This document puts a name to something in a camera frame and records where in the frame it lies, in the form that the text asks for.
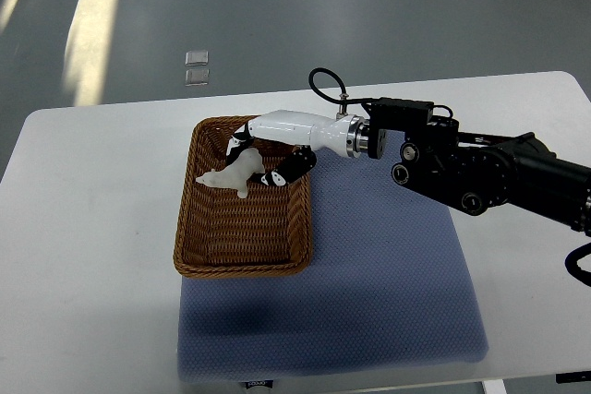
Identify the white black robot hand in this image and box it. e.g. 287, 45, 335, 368
226, 110, 369, 186

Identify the clear floor plate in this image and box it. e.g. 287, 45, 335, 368
185, 68, 210, 86
185, 50, 209, 66

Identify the white toy polar bear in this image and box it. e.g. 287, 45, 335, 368
195, 148, 265, 198

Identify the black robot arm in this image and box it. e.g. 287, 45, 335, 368
358, 98, 590, 233

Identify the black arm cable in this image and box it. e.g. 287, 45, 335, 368
308, 66, 370, 119

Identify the lower clear floor plate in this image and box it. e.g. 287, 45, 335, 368
185, 68, 210, 86

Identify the blue textured mat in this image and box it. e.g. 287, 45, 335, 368
177, 132, 488, 383

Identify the upper clear floor plate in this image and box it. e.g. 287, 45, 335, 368
185, 50, 209, 66

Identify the brown wicker basket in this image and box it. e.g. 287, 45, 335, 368
173, 116, 313, 279

